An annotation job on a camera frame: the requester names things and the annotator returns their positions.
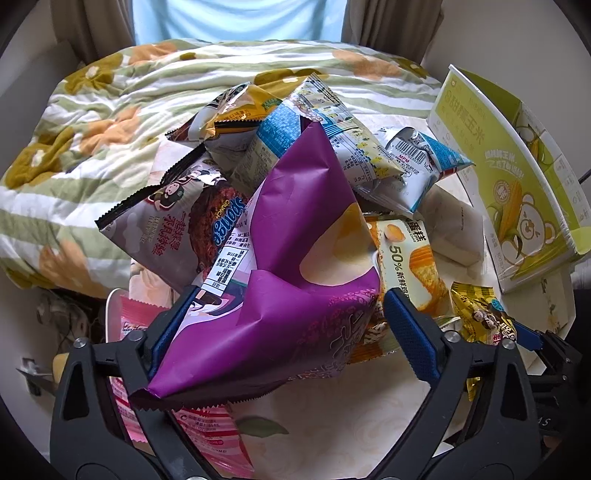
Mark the gold cartoon candy packet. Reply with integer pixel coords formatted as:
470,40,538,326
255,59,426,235
450,281,519,346

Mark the brown curtain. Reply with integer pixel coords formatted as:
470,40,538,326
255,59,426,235
50,0,137,63
342,0,446,70

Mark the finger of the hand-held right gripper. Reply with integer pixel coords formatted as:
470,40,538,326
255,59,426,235
513,319,583,384

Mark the plain white packet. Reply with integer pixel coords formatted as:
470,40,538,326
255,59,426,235
418,187,486,267

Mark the purple snack bag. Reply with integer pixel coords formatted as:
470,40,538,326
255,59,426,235
128,121,382,412

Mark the yellow white snack packet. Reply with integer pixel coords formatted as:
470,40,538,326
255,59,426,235
165,83,283,185

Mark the yellow-green cardboard box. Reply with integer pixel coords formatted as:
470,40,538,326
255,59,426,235
426,65,591,296

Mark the grey cartoon snack packet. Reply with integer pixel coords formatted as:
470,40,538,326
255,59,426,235
95,157,225,271

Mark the orange cake snack packet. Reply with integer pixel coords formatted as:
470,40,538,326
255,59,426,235
351,215,457,365

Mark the light blue window cloth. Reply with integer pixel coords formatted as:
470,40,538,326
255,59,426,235
131,0,347,46

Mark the pink snack packet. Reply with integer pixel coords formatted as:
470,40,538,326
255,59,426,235
108,295,256,479

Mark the large blue white snack packet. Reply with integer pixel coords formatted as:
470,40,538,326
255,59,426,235
231,76,406,204

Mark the brown chocolate snack packet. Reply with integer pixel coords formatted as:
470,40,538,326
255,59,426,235
194,178,260,280

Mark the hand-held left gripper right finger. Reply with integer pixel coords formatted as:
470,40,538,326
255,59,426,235
369,287,543,480

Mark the small blue white snack packet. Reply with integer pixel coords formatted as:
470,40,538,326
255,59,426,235
355,127,476,214

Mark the green striped floral blanket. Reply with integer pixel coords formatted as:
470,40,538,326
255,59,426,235
0,38,444,301

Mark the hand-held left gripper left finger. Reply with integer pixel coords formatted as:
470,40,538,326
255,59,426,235
50,285,259,480

